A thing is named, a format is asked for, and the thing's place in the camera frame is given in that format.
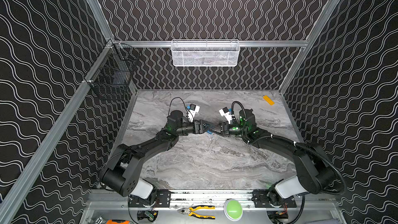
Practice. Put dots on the green circuit board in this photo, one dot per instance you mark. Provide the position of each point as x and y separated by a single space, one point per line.
147 216

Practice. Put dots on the black wire basket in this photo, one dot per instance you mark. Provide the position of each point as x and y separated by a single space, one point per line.
112 80

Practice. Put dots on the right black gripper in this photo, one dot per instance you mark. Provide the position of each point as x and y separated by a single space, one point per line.
224 127

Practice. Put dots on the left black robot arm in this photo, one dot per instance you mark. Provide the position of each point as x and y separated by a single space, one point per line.
122 171

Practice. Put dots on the yellow block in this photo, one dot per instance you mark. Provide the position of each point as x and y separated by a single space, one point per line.
268 100

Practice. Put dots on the orange tool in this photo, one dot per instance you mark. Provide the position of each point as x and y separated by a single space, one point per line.
117 221

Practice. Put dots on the white wire basket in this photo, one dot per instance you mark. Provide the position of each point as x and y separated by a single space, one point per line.
208 53

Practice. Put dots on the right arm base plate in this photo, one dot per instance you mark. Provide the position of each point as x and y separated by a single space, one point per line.
264 199

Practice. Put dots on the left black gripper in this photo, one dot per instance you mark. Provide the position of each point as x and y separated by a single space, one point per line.
197 126

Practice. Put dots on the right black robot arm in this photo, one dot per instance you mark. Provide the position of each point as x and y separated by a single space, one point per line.
315 173

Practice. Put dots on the green round button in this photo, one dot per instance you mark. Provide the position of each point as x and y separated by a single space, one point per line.
233 210

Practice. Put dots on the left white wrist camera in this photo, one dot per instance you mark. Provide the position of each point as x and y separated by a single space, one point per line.
192 111

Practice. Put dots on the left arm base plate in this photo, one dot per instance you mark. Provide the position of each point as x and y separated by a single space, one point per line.
157 198

